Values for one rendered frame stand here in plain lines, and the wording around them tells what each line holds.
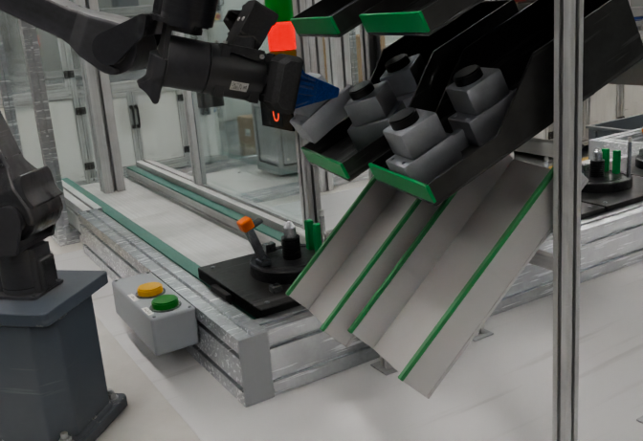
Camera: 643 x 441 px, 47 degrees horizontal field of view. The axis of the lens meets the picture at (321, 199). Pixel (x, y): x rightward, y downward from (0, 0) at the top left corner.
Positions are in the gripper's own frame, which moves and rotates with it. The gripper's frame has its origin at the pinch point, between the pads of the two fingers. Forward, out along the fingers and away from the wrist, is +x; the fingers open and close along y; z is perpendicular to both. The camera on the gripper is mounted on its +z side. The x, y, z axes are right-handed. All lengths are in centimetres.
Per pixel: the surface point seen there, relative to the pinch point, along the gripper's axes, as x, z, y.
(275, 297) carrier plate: 7.0, -31.7, 14.5
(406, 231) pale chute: 12.6, -14.4, -9.0
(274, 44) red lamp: 10.0, 5.0, 45.1
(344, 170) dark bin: 3.4, -8.3, -8.5
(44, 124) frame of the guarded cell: -24, -23, 103
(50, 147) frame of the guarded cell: -22, -28, 103
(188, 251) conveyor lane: 5, -39, 61
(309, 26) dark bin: -1.0, 6.8, -0.8
